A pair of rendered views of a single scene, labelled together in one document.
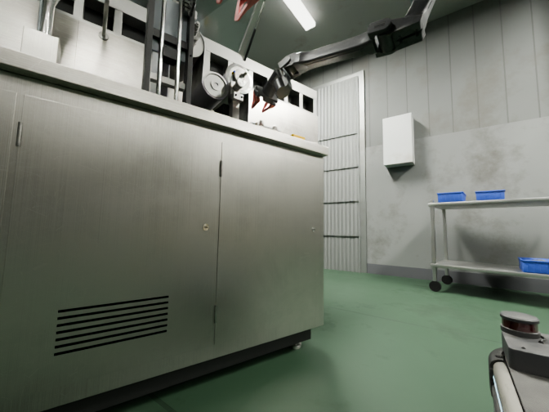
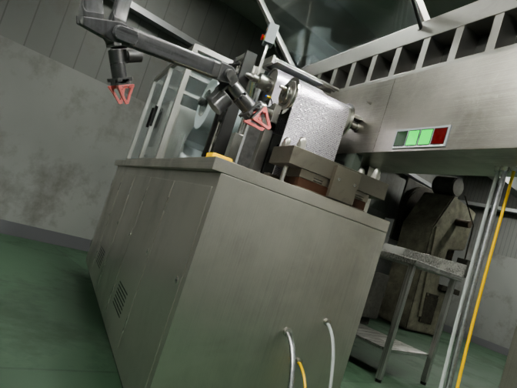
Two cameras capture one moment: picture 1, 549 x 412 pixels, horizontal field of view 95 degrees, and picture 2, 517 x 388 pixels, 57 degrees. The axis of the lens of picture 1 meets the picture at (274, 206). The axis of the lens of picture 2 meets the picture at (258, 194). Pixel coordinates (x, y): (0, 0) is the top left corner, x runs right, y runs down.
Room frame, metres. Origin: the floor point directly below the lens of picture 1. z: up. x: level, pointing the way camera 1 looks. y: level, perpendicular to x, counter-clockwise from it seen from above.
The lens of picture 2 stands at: (1.60, -1.53, 0.74)
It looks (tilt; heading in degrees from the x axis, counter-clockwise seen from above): 4 degrees up; 104
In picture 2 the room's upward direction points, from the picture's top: 18 degrees clockwise
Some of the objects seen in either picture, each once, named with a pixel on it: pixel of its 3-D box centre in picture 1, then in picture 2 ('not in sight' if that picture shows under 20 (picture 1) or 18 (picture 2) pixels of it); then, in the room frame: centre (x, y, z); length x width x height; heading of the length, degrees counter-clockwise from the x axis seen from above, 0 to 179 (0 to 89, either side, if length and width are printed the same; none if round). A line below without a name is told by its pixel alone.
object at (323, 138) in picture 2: (237, 117); (311, 140); (1.31, 0.21, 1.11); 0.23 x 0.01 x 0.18; 37
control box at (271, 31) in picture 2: not in sight; (268, 35); (0.87, 0.65, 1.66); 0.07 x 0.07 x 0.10; 24
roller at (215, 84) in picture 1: (205, 96); not in sight; (1.20, 0.36, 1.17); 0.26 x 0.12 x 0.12; 37
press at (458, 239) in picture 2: not in sight; (431, 253); (2.62, 6.30, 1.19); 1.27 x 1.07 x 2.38; 54
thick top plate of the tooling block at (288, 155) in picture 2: not in sight; (328, 173); (1.41, 0.14, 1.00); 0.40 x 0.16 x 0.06; 37
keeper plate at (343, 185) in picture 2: not in sight; (344, 185); (1.48, 0.07, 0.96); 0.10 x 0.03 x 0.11; 37
